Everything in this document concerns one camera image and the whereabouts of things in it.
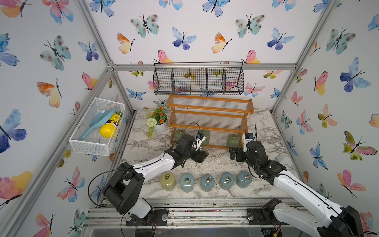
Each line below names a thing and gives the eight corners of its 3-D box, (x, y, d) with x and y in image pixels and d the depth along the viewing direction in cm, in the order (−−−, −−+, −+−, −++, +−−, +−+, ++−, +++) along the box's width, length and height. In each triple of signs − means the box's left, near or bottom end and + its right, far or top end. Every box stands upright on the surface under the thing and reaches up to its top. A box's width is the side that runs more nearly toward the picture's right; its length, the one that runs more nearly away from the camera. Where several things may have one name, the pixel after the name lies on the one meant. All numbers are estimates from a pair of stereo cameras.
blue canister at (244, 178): (235, 187, 85) (239, 182, 79) (234, 176, 89) (237, 170, 83) (249, 187, 85) (253, 182, 79) (246, 176, 89) (250, 170, 83)
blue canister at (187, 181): (181, 192, 84) (179, 187, 76) (182, 179, 88) (180, 173, 81) (194, 192, 84) (194, 187, 76) (194, 179, 88) (194, 173, 81)
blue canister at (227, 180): (220, 189, 85) (222, 184, 78) (219, 178, 89) (221, 172, 82) (232, 189, 85) (235, 184, 78) (230, 178, 89) (233, 172, 82)
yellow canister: (162, 190, 84) (158, 184, 77) (163, 178, 89) (160, 172, 81) (174, 190, 84) (172, 184, 77) (175, 178, 89) (173, 172, 81)
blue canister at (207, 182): (200, 191, 84) (201, 186, 77) (200, 179, 88) (200, 174, 81) (213, 191, 84) (215, 186, 77) (212, 179, 88) (214, 174, 81)
